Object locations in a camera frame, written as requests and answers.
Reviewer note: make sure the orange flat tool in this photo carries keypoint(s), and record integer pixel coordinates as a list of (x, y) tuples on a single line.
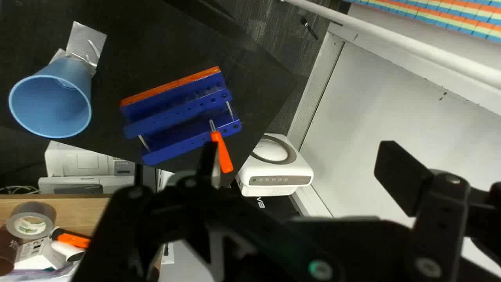
[(72, 240)]

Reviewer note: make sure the grey duct tape roll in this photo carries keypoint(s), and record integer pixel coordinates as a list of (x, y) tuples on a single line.
[(29, 222)]

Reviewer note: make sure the blue tool rack orange base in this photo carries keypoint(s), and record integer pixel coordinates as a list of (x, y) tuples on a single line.
[(180, 112)]

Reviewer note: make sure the white router box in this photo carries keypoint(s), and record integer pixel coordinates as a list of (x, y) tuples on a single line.
[(274, 175)]

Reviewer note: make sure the white printer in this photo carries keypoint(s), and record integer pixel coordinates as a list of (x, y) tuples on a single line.
[(83, 170)]

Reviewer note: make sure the white plastic device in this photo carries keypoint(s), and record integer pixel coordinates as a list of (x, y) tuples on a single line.
[(44, 256)]

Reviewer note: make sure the white metal pole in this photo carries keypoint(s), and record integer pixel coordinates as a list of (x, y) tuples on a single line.
[(407, 41)]

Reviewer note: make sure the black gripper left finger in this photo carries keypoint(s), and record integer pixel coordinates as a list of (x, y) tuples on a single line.
[(206, 164)]

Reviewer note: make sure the wooden desk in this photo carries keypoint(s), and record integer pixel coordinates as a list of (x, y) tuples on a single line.
[(78, 212)]

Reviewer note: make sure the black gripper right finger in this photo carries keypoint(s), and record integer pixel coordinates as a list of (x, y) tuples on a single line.
[(401, 173)]

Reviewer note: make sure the large blue plastic cup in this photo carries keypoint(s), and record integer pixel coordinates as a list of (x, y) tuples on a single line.
[(51, 103)]

